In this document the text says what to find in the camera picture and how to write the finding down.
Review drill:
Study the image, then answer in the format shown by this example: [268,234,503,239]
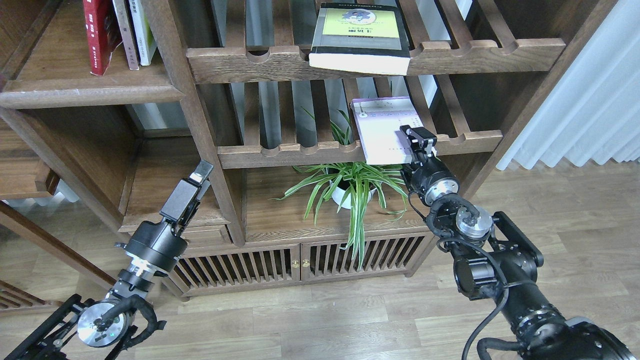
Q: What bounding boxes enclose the white pleated curtain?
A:
[496,0,640,171]

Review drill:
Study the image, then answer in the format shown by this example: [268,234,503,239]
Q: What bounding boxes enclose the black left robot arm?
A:
[7,160,214,360]

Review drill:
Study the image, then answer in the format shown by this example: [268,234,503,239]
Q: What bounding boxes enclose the red rescue guide book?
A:
[82,0,122,76]

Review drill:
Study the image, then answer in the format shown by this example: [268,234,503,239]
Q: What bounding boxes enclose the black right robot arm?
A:
[400,125,634,360]

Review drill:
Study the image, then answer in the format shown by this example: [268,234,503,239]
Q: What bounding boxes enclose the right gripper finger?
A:
[400,125,437,148]

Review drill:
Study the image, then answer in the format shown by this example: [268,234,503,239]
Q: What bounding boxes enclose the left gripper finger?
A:
[189,160,214,186]

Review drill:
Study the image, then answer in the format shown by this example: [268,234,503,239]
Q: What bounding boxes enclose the green spider plant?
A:
[272,107,457,271]

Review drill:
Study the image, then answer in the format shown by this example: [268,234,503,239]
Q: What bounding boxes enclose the white green upright book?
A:
[128,0,158,66]

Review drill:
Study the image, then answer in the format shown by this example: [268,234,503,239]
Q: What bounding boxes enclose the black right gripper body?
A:
[400,139,460,207]

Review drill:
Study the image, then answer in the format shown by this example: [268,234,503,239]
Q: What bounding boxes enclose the pale lilac white book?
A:
[351,96,423,166]

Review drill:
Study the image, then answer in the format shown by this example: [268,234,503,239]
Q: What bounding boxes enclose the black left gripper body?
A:
[124,178,210,276]

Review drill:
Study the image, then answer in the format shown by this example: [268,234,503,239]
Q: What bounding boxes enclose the white plant pot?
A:
[331,181,352,210]

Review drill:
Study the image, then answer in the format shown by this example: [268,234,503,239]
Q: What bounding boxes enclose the yellow and black thick book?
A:
[308,2,410,76]

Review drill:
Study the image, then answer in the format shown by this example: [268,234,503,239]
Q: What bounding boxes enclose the dark wooden bookshelf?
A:
[1,0,616,298]

